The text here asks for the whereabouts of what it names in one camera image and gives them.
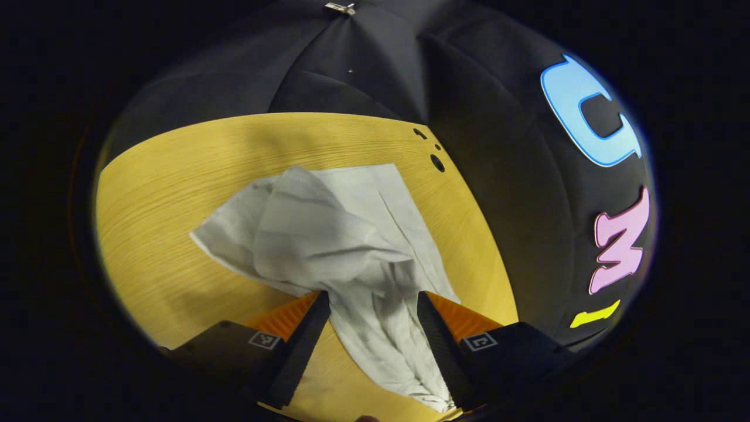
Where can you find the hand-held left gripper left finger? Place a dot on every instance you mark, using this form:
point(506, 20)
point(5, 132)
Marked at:
point(304, 346)

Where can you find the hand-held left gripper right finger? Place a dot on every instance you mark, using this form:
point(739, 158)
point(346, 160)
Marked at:
point(436, 346)

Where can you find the white jeans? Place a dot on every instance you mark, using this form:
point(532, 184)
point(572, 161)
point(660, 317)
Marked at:
point(328, 234)

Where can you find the black backdrop cloth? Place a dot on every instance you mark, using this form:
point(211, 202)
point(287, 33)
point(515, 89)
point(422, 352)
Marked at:
point(504, 205)

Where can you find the silver metal backdrop clip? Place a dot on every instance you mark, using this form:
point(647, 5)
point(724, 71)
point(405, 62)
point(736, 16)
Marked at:
point(341, 8)

